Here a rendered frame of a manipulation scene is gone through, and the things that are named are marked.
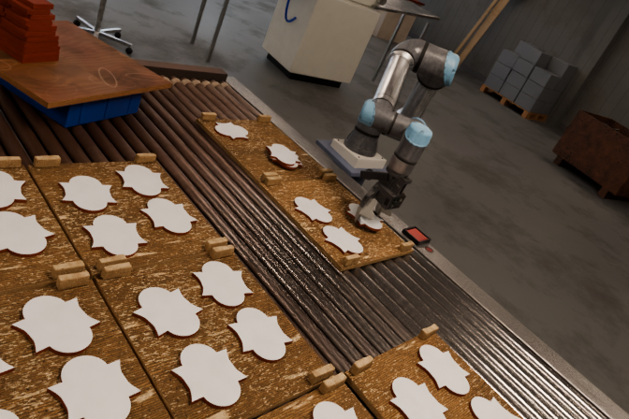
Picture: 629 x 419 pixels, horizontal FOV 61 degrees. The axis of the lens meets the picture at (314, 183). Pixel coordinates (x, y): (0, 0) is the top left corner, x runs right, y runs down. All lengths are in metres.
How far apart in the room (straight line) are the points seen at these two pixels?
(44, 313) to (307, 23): 5.08
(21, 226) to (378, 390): 0.83
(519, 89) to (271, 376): 9.52
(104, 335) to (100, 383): 0.11
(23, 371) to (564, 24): 10.83
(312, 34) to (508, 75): 5.37
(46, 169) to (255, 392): 0.77
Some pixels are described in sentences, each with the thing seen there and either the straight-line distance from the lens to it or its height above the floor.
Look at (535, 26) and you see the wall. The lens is 11.52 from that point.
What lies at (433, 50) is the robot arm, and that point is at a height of 1.46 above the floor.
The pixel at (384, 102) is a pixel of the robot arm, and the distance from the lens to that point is 1.70.
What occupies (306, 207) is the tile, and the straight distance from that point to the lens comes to 1.66.
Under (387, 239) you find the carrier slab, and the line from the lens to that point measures 1.72.
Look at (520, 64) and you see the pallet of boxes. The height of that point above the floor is 0.76.
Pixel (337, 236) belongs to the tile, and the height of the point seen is 0.95.
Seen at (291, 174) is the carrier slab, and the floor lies 0.94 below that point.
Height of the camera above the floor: 1.73
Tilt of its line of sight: 26 degrees down
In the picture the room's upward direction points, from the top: 25 degrees clockwise
